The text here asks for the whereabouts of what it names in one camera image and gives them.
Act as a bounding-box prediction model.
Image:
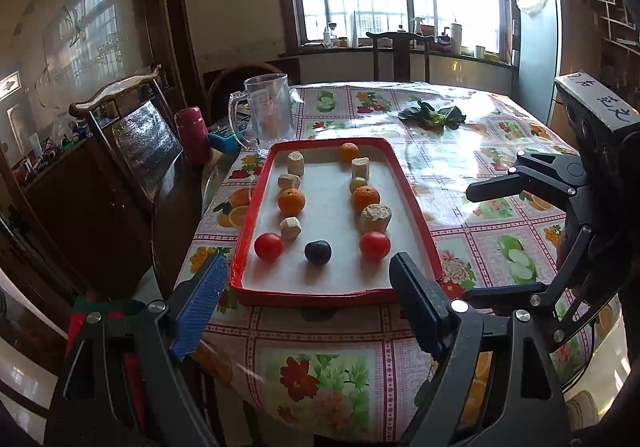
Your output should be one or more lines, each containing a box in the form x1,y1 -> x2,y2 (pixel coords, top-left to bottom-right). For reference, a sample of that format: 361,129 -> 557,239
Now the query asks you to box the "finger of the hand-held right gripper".
462,226 -> 608,353
466,151 -> 588,203

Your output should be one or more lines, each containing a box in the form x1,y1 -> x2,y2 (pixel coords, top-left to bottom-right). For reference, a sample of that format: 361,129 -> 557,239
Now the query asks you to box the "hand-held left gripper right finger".
389,251 -> 573,447

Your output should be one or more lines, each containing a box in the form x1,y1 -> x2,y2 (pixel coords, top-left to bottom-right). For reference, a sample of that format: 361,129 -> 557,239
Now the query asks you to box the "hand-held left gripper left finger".
44,253 -> 230,447

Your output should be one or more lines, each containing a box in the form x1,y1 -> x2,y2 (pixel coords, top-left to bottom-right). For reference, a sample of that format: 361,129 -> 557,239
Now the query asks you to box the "large beige steamed bun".
359,204 -> 393,234

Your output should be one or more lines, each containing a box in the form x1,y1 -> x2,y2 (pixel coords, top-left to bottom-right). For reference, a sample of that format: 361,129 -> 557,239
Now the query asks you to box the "dark purple plum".
304,240 -> 332,267

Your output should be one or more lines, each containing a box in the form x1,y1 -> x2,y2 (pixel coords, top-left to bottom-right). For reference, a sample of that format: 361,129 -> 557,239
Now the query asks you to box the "red rimmed white tray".
229,137 -> 445,308

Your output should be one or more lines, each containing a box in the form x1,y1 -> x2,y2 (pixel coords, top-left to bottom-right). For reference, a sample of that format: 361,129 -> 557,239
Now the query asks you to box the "red tomato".
359,231 -> 392,260
254,232 -> 285,261

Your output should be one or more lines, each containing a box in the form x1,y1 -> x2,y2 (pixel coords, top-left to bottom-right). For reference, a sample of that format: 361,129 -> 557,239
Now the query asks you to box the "grey refrigerator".
515,0 -> 563,120

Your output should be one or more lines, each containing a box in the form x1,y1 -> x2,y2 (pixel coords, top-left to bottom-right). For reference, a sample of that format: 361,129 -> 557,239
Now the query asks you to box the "red and green cloth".
65,297 -> 151,428

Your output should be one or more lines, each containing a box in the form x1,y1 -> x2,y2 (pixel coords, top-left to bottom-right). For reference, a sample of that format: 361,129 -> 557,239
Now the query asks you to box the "green bok choy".
398,100 -> 467,130

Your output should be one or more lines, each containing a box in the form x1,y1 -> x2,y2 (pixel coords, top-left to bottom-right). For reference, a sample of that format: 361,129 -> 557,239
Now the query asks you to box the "blue box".
207,124 -> 251,155

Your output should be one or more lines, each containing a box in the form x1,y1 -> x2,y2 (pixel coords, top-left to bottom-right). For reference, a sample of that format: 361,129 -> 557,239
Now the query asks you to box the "red thermos bottle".
174,106 -> 213,165

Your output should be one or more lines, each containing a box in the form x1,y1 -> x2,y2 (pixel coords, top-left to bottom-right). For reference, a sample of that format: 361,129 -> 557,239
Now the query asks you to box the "dark wooden cabinet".
0,127 -> 156,298

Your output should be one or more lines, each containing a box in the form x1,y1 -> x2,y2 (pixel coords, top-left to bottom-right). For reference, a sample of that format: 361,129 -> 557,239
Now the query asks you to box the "dark wooden chair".
366,30 -> 437,83

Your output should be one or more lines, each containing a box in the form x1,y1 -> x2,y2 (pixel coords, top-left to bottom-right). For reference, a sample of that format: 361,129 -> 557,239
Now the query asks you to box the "clear glass pitcher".
228,74 -> 297,159

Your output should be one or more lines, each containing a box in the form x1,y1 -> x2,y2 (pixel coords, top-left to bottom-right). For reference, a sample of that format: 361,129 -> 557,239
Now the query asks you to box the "round backed wooden chair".
205,61 -> 286,125

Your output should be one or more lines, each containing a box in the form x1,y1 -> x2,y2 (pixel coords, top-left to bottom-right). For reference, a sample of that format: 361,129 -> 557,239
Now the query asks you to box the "wooden wall shelf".
557,0 -> 640,93

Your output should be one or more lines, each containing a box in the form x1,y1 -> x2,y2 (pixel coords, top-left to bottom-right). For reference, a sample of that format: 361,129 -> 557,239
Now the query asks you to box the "wooden chair with carved rail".
69,67 -> 211,278

